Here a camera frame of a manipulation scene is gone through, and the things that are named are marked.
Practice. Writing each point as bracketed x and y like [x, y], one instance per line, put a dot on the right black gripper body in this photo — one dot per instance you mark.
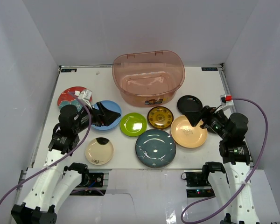
[213, 119]

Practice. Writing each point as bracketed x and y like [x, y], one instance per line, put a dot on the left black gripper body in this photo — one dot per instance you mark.
[97, 115]

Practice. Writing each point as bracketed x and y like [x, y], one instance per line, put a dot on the light blue plate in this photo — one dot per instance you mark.
[113, 106]

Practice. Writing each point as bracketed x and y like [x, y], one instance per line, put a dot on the peach orange plate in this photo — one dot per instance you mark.
[186, 135]

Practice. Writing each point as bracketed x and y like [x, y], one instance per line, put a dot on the lime green plate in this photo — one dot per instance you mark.
[133, 124]

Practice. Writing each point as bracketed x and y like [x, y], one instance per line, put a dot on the cream plate with black mark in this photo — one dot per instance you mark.
[99, 151]

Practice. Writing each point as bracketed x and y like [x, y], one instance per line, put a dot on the brown yellow patterned plate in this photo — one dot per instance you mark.
[160, 117]

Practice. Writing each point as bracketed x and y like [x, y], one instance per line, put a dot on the red floral plate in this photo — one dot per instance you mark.
[66, 99]

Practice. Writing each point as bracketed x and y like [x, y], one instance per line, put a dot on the dark teal plate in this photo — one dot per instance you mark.
[155, 148]

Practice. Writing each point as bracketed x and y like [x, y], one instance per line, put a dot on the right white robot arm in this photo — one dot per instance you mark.
[230, 179]

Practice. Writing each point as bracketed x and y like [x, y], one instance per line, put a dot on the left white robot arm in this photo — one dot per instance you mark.
[59, 176]

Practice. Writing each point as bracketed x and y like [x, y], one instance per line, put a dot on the pink translucent plastic bin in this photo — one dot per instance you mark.
[149, 78]

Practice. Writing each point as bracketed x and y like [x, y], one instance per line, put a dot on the glossy black plate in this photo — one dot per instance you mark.
[189, 103]

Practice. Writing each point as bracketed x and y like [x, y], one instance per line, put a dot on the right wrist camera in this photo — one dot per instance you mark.
[226, 100]

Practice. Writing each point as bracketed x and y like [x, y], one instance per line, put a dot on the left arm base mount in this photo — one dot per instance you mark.
[90, 185]

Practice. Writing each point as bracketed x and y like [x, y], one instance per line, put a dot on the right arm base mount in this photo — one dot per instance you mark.
[196, 185]

